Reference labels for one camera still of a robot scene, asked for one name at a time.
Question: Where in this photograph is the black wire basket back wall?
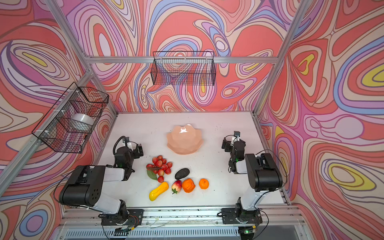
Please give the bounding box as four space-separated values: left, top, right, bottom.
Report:
151 51 217 86

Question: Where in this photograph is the black wire basket left wall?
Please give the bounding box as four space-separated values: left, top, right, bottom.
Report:
32 82 109 154

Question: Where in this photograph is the small orange tangerine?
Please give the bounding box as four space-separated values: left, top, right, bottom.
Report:
199 179 210 190

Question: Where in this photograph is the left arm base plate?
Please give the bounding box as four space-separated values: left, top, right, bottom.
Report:
98 209 144 227

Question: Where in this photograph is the black wire basket wall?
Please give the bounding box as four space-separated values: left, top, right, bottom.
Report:
151 51 217 86
32 82 109 154

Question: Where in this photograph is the pink faceted fruit bowl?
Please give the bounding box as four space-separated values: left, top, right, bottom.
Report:
167 124 204 155

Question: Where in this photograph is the red lychee bunch with leaf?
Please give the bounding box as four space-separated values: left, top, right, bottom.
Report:
146 155 173 183

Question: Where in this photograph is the yellow orange mango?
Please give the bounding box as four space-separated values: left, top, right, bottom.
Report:
149 182 169 201

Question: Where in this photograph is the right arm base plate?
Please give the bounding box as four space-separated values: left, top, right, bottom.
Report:
221 208 263 226

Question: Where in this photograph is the dark avocado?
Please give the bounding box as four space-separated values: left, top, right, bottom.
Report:
175 168 190 180

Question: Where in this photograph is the orange persimmon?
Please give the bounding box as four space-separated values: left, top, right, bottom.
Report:
182 179 196 193

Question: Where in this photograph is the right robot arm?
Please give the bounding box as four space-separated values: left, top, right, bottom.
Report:
219 131 283 226

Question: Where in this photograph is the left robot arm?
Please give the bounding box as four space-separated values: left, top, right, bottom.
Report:
59 136 144 229

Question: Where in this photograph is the grey tape roll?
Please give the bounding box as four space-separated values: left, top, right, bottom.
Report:
71 113 95 132

